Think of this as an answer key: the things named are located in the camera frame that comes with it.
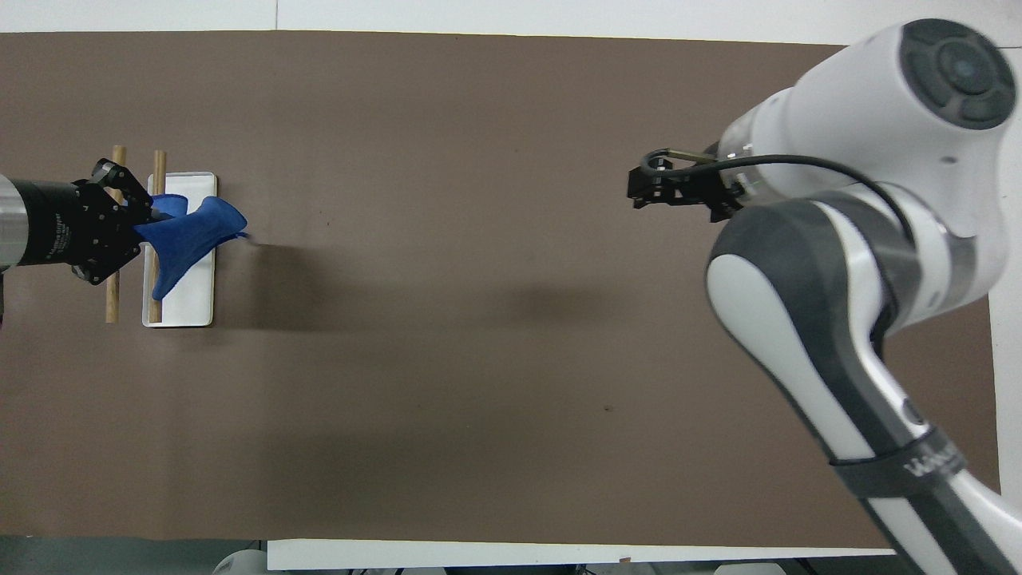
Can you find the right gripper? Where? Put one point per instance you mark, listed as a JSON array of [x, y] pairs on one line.
[[717, 200]]

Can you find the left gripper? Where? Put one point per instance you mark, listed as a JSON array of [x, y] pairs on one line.
[[56, 224]]

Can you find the blue towel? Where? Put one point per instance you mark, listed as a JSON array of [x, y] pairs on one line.
[[192, 231]]

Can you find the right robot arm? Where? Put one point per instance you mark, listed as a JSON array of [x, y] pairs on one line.
[[846, 263]]

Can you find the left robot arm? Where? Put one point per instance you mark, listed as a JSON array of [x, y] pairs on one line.
[[8, 220]]

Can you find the wooden towel rack white base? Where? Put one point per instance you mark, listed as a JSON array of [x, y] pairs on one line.
[[188, 295]]

